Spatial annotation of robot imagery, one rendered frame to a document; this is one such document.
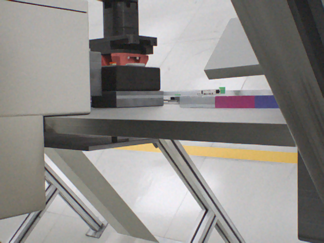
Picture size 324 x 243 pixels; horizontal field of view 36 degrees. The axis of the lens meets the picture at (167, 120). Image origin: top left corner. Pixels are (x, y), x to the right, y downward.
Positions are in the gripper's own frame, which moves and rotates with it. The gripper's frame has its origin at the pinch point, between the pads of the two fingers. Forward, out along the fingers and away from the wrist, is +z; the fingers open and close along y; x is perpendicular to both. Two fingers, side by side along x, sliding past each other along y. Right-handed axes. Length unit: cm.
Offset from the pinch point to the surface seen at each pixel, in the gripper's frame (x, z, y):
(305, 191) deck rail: -37, 4, 47
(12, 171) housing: -40, 5, 30
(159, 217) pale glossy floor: 87, 47, -68
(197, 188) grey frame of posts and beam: 50, 25, -22
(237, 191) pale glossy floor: 99, 36, -39
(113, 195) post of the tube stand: 42, 29, -46
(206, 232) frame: 54, 38, -22
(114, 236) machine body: 16.5, 30.2, -19.7
